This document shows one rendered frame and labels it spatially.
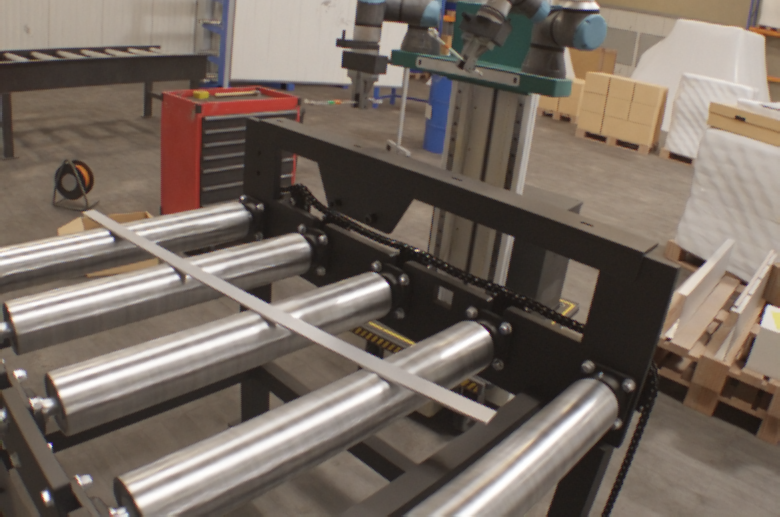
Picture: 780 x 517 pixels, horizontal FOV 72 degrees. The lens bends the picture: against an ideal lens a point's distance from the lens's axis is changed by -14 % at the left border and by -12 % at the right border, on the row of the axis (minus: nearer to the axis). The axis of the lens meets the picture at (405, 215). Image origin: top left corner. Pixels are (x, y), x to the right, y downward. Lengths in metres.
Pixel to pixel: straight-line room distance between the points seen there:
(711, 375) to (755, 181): 1.87
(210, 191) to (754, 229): 3.55
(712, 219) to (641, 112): 4.97
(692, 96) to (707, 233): 4.91
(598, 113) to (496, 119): 7.39
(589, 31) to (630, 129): 7.68
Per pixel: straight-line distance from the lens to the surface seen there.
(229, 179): 3.59
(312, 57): 6.04
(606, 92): 9.60
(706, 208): 4.70
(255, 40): 5.91
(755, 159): 4.43
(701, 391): 2.98
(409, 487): 1.06
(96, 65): 6.34
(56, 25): 11.36
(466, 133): 2.36
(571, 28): 1.88
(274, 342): 1.23
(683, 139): 9.44
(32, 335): 1.32
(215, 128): 3.47
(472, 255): 2.46
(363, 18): 1.61
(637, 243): 1.18
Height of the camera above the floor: 1.52
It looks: 19 degrees down
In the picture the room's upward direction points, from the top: 7 degrees clockwise
